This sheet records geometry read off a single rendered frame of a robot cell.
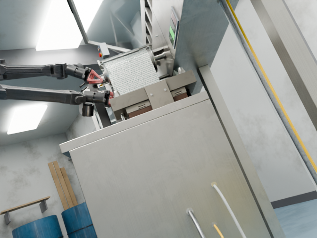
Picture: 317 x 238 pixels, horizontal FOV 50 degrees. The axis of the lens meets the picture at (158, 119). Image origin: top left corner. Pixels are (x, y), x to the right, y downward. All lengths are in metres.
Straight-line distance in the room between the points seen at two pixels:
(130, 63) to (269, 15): 0.91
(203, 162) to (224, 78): 2.88
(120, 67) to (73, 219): 3.35
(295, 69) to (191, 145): 0.57
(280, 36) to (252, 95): 2.95
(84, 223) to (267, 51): 3.11
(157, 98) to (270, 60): 2.43
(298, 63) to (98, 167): 0.84
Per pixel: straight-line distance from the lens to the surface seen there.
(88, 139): 1.45
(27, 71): 2.02
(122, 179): 1.41
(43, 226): 4.84
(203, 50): 1.75
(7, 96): 1.60
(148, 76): 1.77
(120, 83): 1.77
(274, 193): 4.15
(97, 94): 1.73
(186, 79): 1.57
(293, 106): 3.71
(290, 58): 1.05
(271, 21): 1.09
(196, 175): 1.41
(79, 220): 4.84
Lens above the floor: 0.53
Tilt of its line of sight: 13 degrees up
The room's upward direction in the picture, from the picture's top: 22 degrees counter-clockwise
